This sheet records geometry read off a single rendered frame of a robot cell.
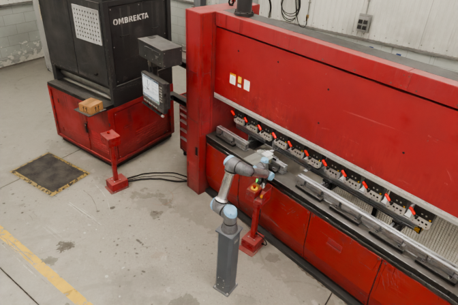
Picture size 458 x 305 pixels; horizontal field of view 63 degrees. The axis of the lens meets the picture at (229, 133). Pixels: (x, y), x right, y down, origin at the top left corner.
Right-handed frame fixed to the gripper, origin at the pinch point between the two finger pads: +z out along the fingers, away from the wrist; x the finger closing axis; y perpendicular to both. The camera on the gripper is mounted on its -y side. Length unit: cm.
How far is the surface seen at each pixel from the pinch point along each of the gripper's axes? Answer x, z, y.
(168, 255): 64, 77, -78
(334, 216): -74, -2, 7
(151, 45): 146, -111, 5
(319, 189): -50, -10, 22
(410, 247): -137, -7, 8
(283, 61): 10, -117, 41
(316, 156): -40, -42, 26
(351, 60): -54, -138, 31
